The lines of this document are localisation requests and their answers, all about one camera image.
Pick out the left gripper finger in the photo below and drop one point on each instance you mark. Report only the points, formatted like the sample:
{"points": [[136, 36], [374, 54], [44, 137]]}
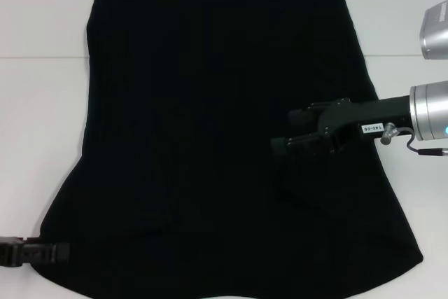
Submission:
{"points": [[45, 252]]}

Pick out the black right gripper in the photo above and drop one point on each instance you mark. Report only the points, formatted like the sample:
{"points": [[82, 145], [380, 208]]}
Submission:
{"points": [[367, 117]]}

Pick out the black t-shirt with FREE print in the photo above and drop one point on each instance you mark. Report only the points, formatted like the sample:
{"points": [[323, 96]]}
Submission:
{"points": [[210, 103]]}

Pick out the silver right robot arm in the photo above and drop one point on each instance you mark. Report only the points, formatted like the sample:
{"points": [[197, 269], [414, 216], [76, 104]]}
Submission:
{"points": [[430, 113]]}

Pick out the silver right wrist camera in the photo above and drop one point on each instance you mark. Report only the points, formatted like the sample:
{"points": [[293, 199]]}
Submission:
{"points": [[435, 36]]}

